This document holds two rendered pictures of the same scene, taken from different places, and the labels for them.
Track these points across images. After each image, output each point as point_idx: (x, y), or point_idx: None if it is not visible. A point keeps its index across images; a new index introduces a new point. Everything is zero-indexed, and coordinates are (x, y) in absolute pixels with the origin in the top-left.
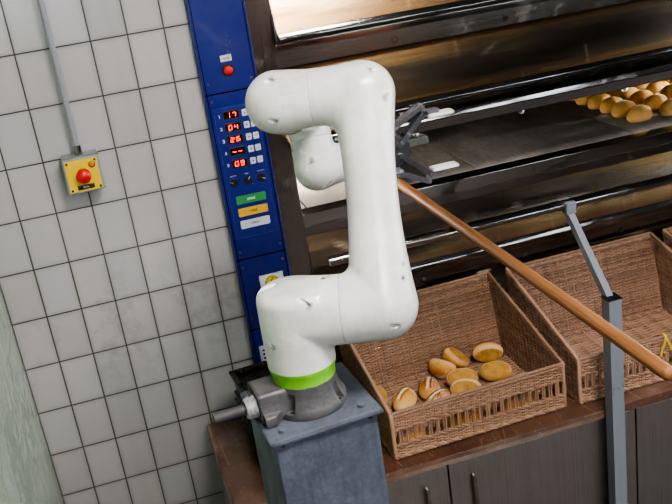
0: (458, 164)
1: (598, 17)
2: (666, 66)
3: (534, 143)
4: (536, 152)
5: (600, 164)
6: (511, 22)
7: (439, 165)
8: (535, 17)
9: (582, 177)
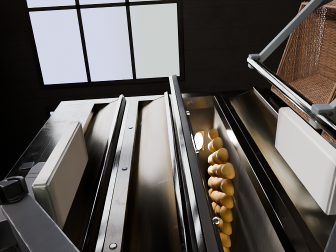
0: (284, 107)
1: (139, 179)
2: (177, 121)
3: (260, 237)
4: (267, 225)
5: (269, 169)
6: (119, 240)
7: (307, 167)
8: (122, 219)
9: (284, 183)
